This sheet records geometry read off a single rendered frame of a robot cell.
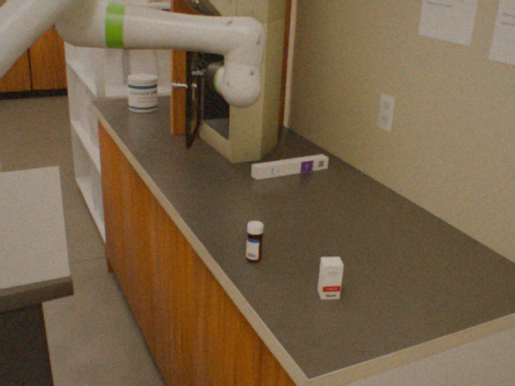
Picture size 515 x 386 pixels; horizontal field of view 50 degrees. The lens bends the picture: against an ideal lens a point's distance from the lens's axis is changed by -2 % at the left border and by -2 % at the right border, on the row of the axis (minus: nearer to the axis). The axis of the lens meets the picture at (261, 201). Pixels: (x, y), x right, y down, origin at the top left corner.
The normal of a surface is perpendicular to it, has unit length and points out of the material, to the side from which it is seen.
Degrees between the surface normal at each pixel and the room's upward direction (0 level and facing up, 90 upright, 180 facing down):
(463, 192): 90
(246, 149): 90
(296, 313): 0
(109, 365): 0
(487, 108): 90
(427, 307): 0
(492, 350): 90
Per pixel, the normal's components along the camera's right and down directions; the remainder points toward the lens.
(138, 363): 0.05, -0.91
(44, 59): 0.44, 0.39
